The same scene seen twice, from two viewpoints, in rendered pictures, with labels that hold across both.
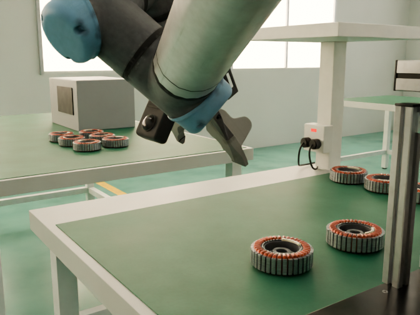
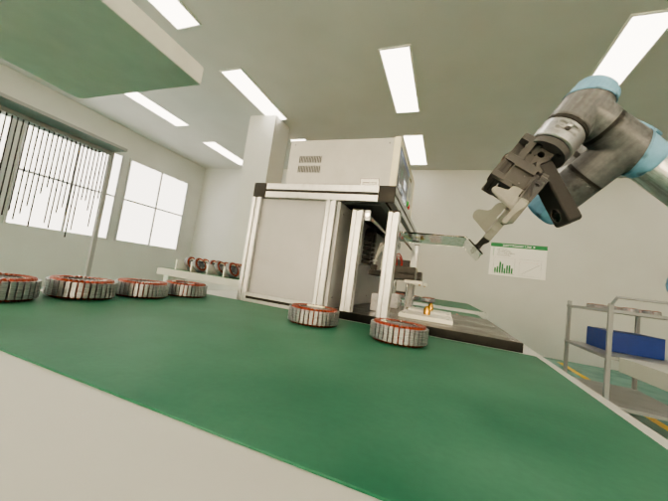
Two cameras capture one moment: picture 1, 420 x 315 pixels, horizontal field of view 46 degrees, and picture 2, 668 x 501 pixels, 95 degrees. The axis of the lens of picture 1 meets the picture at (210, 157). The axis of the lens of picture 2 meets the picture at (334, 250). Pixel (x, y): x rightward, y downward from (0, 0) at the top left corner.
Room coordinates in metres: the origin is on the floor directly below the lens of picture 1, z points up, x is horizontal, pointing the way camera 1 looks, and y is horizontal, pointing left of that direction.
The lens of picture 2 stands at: (1.31, 0.29, 0.86)
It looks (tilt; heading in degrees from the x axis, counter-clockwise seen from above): 5 degrees up; 235
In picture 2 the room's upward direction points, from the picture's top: 8 degrees clockwise
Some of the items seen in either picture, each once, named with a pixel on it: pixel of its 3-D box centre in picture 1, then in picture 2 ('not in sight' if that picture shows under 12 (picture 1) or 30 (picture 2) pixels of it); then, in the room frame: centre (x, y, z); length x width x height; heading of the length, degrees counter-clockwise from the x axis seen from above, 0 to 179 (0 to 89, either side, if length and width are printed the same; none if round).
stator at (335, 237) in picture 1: (354, 235); (313, 314); (0.93, -0.29, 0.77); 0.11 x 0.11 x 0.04
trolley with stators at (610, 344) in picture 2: not in sight; (624, 358); (-2.39, -0.43, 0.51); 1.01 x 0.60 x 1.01; 34
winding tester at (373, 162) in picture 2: not in sight; (356, 188); (0.58, -0.66, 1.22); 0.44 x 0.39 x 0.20; 34
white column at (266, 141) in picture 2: not in sight; (254, 217); (-0.43, -4.60, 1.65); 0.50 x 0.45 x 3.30; 124
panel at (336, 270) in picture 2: not in sight; (362, 263); (0.55, -0.60, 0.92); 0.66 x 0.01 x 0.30; 34
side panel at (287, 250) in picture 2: not in sight; (286, 252); (0.90, -0.53, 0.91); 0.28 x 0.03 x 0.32; 124
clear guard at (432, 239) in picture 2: not in sight; (435, 247); (0.27, -0.49, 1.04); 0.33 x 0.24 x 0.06; 124
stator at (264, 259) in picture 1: (281, 254); (399, 331); (0.84, -0.13, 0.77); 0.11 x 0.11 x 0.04
